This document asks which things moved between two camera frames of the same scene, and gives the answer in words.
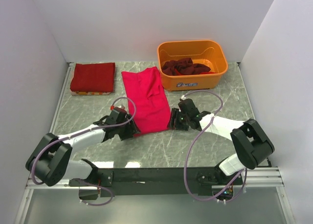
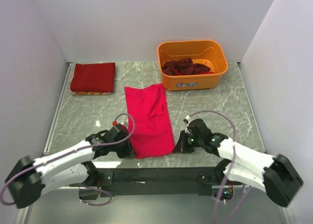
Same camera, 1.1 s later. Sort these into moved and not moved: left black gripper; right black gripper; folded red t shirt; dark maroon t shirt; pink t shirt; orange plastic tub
Moved: pink t shirt; left black gripper; right black gripper
Not moved: orange plastic tub; dark maroon t shirt; folded red t shirt
